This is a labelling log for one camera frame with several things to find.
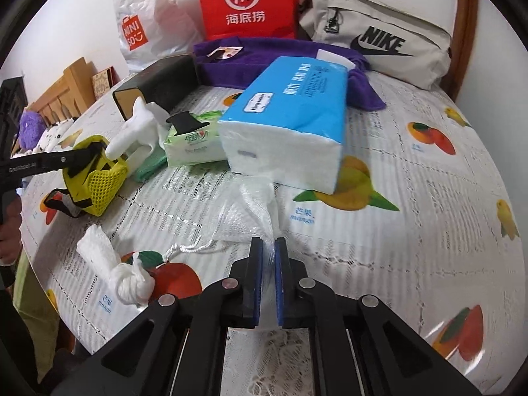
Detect patterned book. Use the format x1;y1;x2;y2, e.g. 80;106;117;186
91;67;118;102

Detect purple towel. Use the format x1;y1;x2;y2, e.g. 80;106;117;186
192;38;386;111

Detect white pillow black flowers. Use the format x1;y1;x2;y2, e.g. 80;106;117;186
35;120;75;155

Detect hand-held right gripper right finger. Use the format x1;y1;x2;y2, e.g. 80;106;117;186
274;237;481;396

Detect white plastic shopping bag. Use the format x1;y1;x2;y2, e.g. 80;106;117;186
113;0;207;71

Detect grey waist bag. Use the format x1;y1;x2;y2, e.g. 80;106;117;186
298;0;452;89

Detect white tissue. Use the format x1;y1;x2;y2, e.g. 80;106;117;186
76;225;156;308

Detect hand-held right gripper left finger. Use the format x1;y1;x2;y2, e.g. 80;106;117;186
53;237;263;396

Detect dark tin box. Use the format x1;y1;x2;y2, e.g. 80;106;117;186
113;55;201;121

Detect dark cabinet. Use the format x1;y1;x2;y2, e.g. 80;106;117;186
0;76;27;157

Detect brown wooden door frame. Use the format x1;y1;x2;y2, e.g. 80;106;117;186
451;0;479;104

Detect red paper bag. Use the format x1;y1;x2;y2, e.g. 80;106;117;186
194;0;300;42

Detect light green wipes pack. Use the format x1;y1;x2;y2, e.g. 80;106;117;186
164;109;227;166

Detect clear plastic bag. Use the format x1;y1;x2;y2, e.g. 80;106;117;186
163;175;277;262

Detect green blanket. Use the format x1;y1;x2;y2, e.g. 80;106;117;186
16;251;75;364

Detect fruit print small packet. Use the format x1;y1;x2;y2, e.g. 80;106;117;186
207;45;242;61

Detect wooden headboard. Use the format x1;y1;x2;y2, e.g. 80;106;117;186
28;57;97;128

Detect person's left hand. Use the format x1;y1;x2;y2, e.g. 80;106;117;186
0;198;23;267

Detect green packet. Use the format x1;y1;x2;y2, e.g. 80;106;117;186
134;148;168;182

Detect blue tissue pack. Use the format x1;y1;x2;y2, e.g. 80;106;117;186
217;55;357;194

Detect white glove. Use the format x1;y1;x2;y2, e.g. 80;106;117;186
105;98;171;161

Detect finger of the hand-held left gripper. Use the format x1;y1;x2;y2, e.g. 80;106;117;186
41;144;109;173

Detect small black plastic piece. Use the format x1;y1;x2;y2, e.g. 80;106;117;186
165;111;199;136

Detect white sponge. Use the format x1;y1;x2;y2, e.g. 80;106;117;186
317;49;356;69

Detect purple plush toy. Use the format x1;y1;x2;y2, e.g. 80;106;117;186
18;109;45;149

